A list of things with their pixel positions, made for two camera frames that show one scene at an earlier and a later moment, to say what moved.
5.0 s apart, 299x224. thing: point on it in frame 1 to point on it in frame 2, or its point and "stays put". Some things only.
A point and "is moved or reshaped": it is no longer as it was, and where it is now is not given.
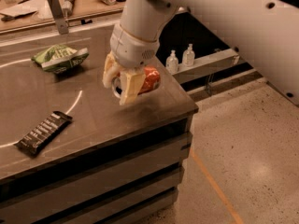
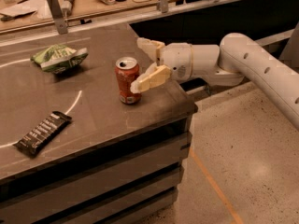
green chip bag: x=60 y=58 stays put
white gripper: x=132 y=50 to x=177 y=61
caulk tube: x=67 y=6 stays put
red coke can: x=151 y=79 is moved or reshaped
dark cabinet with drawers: x=69 y=152 stays put
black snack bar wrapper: x=42 y=134 stays put
